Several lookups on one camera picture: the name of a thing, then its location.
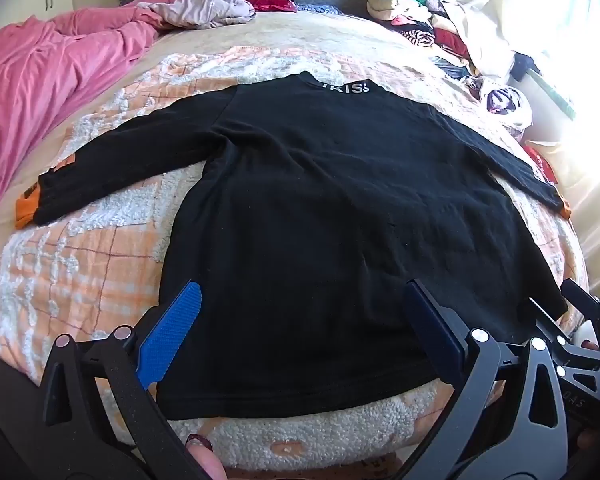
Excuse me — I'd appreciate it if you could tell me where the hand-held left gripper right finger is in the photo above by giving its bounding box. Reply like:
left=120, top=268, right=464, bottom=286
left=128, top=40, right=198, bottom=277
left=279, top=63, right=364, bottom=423
left=402, top=279, right=583, bottom=480

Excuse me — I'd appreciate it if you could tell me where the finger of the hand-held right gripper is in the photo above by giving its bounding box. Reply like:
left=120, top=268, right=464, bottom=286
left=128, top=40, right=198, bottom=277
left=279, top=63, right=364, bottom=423
left=560, top=278, right=600, bottom=350
left=526, top=296, right=581, bottom=361

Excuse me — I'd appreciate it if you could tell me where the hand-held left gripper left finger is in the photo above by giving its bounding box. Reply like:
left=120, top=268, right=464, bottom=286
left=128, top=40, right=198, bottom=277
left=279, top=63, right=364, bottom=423
left=41, top=281, right=206, bottom=480

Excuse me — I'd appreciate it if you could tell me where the black sweater with orange cuffs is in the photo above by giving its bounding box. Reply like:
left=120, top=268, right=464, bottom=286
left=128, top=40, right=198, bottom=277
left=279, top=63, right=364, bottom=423
left=15, top=71, right=573, bottom=421

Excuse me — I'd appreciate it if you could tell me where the white plastic bag of clothes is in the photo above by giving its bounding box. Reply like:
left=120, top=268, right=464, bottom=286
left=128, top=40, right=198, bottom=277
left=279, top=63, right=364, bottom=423
left=472, top=77, right=533, bottom=133

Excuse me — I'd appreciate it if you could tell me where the pile of assorted clothes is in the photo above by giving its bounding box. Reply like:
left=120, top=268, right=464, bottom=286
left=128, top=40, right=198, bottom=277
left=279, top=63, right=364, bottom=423
left=437, top=0, right=600, bottom=126

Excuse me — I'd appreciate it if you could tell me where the pile of folded clothes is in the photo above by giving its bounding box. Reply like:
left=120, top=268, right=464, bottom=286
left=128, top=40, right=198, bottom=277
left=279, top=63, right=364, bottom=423
left=367, top=0, right=486, bottom=81

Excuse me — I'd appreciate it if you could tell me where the person's right hand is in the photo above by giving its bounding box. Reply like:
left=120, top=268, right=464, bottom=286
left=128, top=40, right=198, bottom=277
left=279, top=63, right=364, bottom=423
left=577, top=425, right=600, bottom=456

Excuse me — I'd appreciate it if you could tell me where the person's left hand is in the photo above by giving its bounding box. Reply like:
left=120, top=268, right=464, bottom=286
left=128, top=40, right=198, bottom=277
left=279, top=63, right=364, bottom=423
left=185, top=432, right=228, bottom=480

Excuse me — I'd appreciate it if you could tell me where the orange checked fleece blanket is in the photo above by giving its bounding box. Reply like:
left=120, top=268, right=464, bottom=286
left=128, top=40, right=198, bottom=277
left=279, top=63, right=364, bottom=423
left=0, top=45, right=591, bottom=471

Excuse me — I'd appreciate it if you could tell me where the red plastic bag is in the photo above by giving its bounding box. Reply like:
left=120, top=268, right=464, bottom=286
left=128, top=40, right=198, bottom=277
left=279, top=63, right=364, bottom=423
left=522, top=145, right=556, bottom=183

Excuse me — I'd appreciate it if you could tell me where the dark garment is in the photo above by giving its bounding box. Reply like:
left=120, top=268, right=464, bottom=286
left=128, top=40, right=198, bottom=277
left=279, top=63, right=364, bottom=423
left=512, top=50, right=541, bottom=81

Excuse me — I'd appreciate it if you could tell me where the pink duvet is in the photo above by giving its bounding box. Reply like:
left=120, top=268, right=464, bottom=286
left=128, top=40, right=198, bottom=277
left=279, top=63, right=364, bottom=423
left=0, top=0, right=181, bottom=226

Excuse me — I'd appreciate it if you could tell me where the pale lilac garment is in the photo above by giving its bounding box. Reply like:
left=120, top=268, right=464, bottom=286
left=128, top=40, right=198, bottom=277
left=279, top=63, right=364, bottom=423
left=137, top=0, right=256, bottom=31

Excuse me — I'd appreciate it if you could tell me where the beige bed sheet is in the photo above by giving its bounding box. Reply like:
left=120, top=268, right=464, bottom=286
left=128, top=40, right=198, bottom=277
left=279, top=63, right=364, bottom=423
left=0, top=9, right=461, bottom=281

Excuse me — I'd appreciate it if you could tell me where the red garment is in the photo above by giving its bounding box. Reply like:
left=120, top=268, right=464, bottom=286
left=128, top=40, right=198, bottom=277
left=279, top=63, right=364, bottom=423
left=242, top=0, right=297, bottom=13

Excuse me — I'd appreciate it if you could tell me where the blue patterned cloth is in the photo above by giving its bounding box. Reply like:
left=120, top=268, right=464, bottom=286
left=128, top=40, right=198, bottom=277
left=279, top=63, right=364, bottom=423
left=297, top=4, right=346, bottom=16

